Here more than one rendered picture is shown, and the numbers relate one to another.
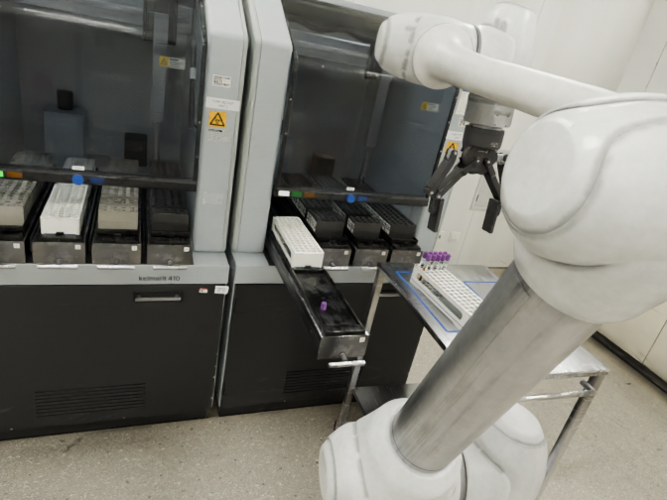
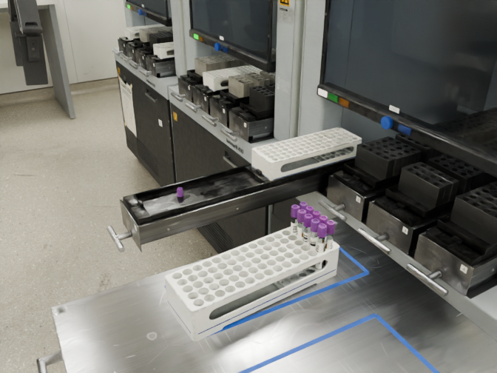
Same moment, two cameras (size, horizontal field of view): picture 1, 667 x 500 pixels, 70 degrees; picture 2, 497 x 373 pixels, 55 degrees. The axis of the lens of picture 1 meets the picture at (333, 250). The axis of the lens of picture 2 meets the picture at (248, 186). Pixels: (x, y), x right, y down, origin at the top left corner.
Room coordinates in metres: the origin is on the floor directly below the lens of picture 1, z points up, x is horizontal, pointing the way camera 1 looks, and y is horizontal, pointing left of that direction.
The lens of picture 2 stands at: (1.22, -1.02, 1.39)
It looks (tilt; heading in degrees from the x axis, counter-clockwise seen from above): 29 degrees down; 85
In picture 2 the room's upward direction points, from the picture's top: straight up
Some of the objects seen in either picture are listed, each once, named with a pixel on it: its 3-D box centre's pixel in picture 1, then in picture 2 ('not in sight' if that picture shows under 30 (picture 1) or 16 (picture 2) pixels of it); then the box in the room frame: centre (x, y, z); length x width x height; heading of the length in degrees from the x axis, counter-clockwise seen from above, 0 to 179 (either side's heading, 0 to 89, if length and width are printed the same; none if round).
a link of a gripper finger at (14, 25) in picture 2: (435, 213); (23, 44); (0.92, -0.19, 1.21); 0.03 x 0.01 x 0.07; 23
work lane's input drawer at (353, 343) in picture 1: (308, 282); (249, 187); (1.32, 0.06, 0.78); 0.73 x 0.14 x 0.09; 25
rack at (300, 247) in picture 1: (295, 241); (307, 154); (1.48, 0.13, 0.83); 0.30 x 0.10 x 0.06; 25
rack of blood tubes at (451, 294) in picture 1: (450, 296); (256, 274); (1.29, -0.37, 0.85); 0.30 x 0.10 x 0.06; 28
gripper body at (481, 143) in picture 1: (479, 150); not in sight; (0.96, -0.24, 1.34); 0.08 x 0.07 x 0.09; 113
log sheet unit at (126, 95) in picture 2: not in sight; (126, 105); (0.75, 1.72, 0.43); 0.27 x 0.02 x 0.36; 115
